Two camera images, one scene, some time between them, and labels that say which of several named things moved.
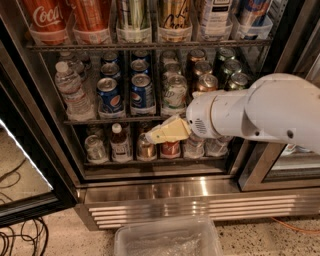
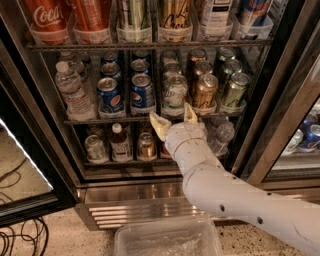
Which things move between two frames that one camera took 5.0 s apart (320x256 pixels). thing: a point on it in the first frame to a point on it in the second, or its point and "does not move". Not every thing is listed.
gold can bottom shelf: x=145 y=150 does not move
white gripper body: x=199 y=113 to x=184 y=134
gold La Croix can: x=176 y=26 does not move
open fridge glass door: x=36 y=177 does not move
